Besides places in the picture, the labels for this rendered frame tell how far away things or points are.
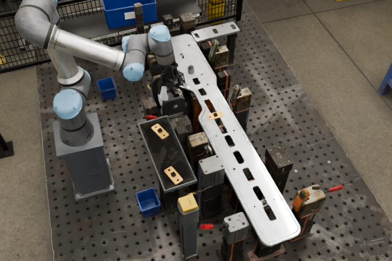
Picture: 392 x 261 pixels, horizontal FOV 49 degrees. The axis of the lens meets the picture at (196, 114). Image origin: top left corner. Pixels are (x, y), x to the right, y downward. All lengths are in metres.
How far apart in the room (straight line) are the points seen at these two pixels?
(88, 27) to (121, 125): 0.62
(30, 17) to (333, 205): 1.65
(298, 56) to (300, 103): 1.44
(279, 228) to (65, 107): 1.01
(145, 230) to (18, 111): 1.93
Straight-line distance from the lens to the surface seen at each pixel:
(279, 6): 4.66
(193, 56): 2.45
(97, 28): 2.66
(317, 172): 2.39
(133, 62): 1.61
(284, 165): 1.97
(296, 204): 1.90
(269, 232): 1.83
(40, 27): 1.59
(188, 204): 1.68
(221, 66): 2.50
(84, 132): 1.93
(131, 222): 2.18
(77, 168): 2.07
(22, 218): 3.16
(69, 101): 1.84
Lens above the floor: 2.63
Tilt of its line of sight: 49 degrees down
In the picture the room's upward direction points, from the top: 1 degrees clockwise
